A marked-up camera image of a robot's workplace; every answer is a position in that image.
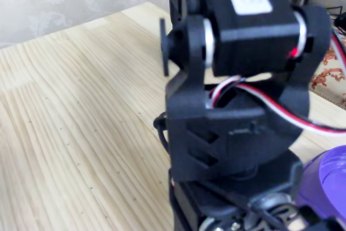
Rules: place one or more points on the floral upholstered bench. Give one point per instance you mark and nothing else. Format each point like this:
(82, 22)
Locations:
(329, 79)

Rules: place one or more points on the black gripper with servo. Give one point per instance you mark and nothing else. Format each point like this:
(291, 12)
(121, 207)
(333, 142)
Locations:
(216, 204)

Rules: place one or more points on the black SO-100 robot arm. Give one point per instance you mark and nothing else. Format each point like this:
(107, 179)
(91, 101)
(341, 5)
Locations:
(243, 39)

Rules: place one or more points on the purple plastic bowl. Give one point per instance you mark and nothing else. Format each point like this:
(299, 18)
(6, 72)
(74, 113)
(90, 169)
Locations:
(329, 177)

